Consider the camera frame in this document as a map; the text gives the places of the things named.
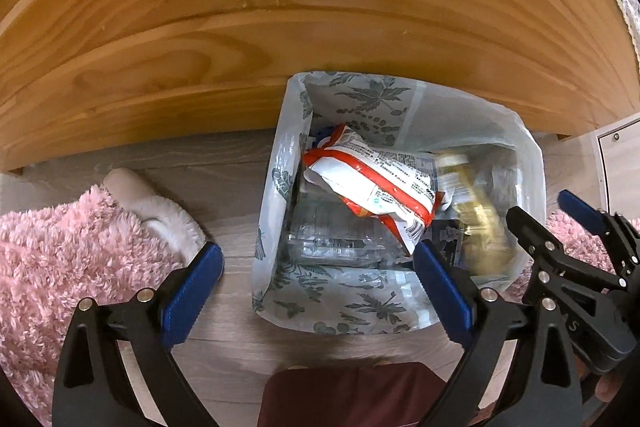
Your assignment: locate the floral plastic trash bag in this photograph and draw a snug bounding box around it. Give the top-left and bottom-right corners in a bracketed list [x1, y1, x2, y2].
[252, 72, 547, 335]

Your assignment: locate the right hand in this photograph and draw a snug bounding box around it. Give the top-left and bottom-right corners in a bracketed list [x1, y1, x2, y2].
[575, 357, 627, 403]

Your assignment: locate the right pink fluffy slipper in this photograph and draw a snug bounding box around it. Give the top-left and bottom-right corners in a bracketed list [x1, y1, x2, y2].
[502, 210, 615, 303]

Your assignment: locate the pink fluffy slipper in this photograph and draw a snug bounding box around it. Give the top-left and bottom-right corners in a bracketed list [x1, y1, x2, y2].
[1, 169, 205, 426]
[502, 210, 615, 303]

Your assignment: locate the gold snack wrapper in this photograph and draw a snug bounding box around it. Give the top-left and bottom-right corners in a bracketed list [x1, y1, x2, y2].
[436, 152, 513, 277]

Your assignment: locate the white wardrobe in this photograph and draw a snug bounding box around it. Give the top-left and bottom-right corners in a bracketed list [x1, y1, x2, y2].
[592, 113, 640, 218]

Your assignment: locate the left pink fluffy slipper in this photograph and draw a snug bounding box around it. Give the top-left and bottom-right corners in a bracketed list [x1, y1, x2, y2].
[1, 169, 205, 426]

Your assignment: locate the maroon cloth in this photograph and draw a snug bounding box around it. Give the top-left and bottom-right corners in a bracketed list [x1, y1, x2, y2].
[256, 361, 497, 427]

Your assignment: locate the red white snack wrapper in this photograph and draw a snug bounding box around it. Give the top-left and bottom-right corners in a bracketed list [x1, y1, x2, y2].
[302, 124, 444, 255]

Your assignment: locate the clear plastic container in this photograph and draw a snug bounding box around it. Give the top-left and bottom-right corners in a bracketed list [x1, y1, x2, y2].
[283, 190, 409, 268]

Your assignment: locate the wooden bed frame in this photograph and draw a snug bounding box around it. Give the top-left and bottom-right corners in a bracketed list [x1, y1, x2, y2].
[1, 0, 639, 171]

